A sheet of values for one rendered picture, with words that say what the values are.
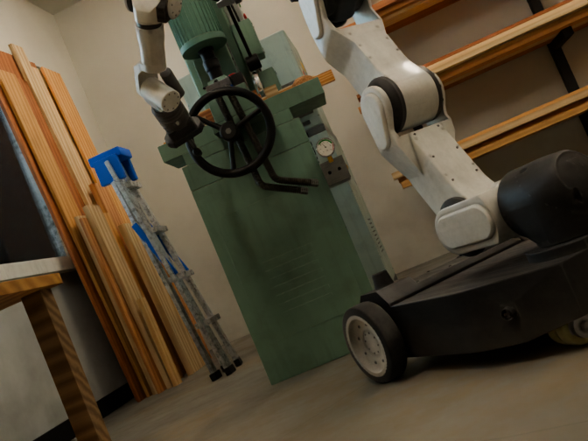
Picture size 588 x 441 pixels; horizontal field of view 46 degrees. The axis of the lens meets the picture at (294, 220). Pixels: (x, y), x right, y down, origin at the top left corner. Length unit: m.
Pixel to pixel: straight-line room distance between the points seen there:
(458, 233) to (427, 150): 0.22
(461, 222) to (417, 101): 0.32
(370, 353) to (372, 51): 0.75
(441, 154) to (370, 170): 3.11
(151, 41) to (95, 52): 3.52
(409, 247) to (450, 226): 3.17
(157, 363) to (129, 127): 2.08
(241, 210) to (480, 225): 1.05
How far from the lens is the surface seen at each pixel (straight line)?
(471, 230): 1.55
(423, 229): 4.76
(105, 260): 3.74
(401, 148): 1.67
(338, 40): 1.81
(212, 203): 2.38
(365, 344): 1.76
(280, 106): 2.38
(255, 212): 2.35
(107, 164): 3.29
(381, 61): 1.75
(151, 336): 3.67
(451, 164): 1.67
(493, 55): 4.38
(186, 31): 2.59
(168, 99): 1.94
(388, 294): 1.70
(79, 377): 1.49
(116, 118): 5.24
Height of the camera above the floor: 0.36
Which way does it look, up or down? 3 degrees up
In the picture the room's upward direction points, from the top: 23 degrees counter-clockwise
